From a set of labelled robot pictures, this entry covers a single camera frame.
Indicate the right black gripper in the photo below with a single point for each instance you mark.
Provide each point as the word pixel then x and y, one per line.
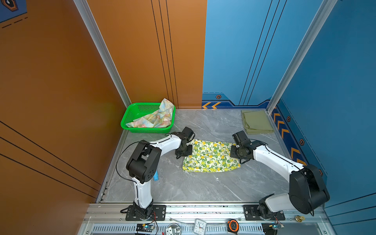
pixel 232 148

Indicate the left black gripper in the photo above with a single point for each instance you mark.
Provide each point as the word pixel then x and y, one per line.
pixel 190 152

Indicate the lemon print skirt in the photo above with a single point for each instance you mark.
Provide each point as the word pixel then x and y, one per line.
pixel 210 157

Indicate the pastel floral skirt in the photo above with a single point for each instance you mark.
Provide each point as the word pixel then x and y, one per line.
pixel 159 118

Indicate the olive green skirt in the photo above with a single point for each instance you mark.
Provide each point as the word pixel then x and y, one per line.
pixel 256 122

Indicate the green plastic basket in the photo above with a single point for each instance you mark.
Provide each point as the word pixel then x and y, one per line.
pixel 138 110

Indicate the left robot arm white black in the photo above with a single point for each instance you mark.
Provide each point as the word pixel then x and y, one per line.
pixel 143 165

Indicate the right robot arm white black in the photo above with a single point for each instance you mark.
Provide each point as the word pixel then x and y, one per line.
pixel 307 189

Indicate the light blue cylinder tool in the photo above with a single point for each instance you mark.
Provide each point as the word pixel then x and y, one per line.
pixel 156 176

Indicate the orange black tape measure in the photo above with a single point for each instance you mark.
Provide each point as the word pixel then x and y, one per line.
pixel 233 226

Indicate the circuit board right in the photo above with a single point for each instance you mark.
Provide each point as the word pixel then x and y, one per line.
pixel 271 228

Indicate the small white clock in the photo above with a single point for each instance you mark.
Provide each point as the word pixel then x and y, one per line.
pixel 199 227

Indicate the brass round knob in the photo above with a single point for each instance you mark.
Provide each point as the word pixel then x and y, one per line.
pixel 299 218

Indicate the white power adapter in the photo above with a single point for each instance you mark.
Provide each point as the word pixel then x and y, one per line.
pixel 173 229

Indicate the green circuit board left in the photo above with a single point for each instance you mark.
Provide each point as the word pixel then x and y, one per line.
pixel 145 229

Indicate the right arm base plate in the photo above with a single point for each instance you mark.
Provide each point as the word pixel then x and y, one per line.
pixel 257 212

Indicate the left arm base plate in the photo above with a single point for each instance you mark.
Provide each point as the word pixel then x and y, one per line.
pixel 154 212

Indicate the aluminium front rail frame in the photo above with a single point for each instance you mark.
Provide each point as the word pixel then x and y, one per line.
pixel 109 219

